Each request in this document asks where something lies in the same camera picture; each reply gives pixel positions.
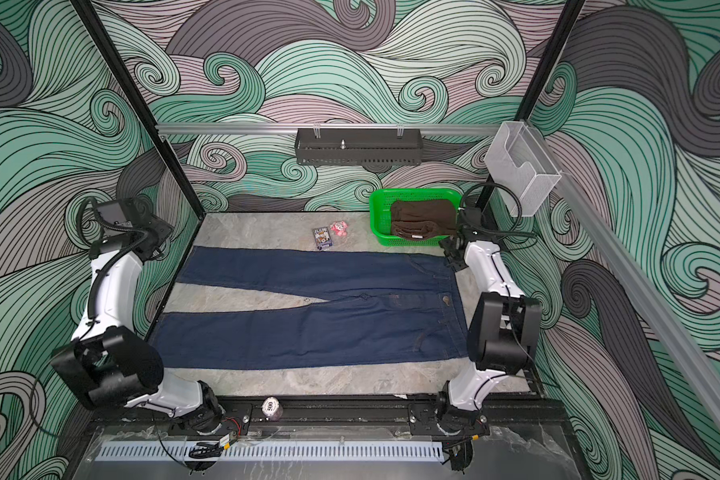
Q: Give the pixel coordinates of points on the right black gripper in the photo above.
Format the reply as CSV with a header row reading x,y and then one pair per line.
x,y
447,243

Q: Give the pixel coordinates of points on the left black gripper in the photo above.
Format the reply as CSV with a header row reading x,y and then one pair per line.
x,y
161,227

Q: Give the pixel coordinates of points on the dark blue denim jeans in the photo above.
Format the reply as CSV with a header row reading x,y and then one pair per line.
x,y
368,308

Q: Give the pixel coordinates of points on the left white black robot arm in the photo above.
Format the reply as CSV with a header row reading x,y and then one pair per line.
x,y
106,363

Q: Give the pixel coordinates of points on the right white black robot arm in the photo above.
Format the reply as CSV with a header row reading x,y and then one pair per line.
x,y
503,330

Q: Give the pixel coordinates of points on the brown folded trousers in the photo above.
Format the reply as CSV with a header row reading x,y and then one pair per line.
x,y
422,220

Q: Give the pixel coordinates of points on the green plastic basket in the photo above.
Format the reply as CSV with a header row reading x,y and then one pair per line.
x,y
380,203

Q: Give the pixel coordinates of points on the pink plush toy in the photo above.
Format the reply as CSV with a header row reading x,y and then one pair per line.
x,y
339,228

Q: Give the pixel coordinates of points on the blue playing card box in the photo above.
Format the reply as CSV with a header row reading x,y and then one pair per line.
x,y
322,238

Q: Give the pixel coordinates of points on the round silver knob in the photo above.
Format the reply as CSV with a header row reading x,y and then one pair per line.
x,y
272,409

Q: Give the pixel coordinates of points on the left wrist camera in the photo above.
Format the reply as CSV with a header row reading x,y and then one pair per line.
x,y
114,216

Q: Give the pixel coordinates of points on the clear plastic wall bin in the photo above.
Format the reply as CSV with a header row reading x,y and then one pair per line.
x,y
520,159

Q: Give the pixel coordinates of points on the aluminium back wall rail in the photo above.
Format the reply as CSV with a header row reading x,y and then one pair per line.
x,y
253,128

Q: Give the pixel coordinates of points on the aluminium wall rail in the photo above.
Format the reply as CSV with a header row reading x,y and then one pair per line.
x,y
253,128
658,200

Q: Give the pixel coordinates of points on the black perforated wall shelf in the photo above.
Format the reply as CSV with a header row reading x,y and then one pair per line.
x,y
374,149

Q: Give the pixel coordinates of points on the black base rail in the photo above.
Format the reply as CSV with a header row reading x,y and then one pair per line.
x,y
416,414

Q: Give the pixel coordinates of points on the white slotted cable duct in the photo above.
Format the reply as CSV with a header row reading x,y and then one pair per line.
x,y
330,451

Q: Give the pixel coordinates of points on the aluminium right wall rail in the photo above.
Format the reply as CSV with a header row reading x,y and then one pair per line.
x,y
658,200

